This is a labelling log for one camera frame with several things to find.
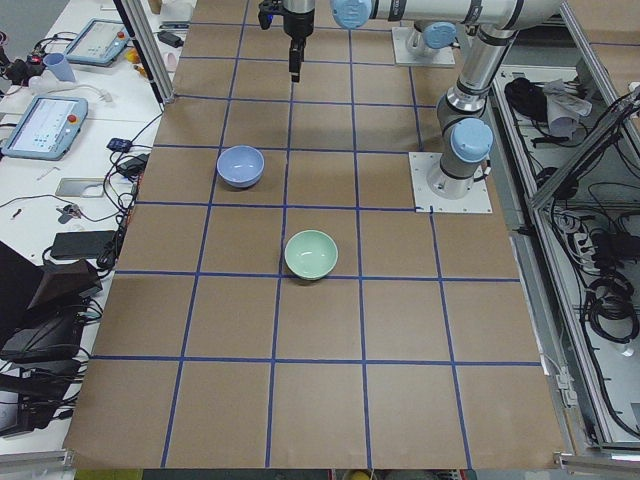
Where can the teach pendant tablet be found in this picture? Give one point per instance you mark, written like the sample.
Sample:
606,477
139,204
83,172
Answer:
47,129
98,44

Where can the light blue plastic cup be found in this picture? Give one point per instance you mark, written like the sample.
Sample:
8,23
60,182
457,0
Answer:
58,64

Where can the small blue black device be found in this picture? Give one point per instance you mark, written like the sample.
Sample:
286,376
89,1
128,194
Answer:
119,145

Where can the green ceramic bowl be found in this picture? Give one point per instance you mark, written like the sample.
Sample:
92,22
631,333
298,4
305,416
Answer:
311,254

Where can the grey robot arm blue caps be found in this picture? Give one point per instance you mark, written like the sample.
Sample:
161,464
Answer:
467,139

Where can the blue ceramic bowl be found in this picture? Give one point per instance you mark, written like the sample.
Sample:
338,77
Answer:
241,166

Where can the crumpled white paper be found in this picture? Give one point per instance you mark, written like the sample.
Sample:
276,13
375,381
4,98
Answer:
564,109

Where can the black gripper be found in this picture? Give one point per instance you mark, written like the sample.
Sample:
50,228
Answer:
298,24

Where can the upper teach pendant tablet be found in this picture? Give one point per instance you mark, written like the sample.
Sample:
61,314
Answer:
98,44

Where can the brown paper table mat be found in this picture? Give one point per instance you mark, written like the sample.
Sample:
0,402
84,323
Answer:
416,351

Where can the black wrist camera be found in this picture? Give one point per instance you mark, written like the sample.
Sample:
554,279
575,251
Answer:
268,10

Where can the black power adapter brick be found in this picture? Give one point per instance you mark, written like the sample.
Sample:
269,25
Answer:
81,244

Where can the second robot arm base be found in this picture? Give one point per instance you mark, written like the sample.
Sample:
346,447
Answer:
428,38

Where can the aluminium frame post left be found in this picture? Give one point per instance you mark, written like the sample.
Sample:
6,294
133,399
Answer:
136,23

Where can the aluminium frame rail right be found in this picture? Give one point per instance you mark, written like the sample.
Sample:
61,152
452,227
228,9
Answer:
588,325

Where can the white power strip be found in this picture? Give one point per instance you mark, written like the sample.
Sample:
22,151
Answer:
576,229

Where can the black cloth bundle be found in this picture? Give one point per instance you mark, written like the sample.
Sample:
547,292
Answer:
527,99

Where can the lower teach pendant tablet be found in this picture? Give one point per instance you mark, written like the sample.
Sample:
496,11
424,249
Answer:
47,129

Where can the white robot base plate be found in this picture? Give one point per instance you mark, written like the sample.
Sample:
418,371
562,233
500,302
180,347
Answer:
434,192

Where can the pink cup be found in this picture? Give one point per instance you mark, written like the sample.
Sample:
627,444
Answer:
170,61

